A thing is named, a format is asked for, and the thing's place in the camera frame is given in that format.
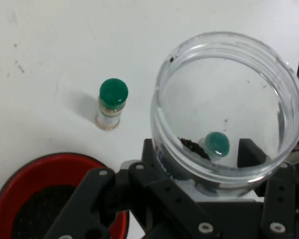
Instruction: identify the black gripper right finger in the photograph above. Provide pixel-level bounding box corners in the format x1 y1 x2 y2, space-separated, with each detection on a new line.
237 138 299 239

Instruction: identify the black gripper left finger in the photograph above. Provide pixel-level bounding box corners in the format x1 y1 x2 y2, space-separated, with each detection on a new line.
43 138 222 239

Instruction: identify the clear plastic jar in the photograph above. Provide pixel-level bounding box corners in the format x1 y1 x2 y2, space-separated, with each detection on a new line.
149 31 299 199

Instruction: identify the green lid spice bottle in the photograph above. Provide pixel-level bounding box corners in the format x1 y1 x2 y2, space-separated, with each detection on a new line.
198 131 231 162
94 78 129 130

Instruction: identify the black grain pile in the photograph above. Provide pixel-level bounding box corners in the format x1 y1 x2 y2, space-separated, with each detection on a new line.
11 183 118 239

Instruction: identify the red bowl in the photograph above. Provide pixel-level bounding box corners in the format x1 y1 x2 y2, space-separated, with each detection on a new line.
0 152 129 239

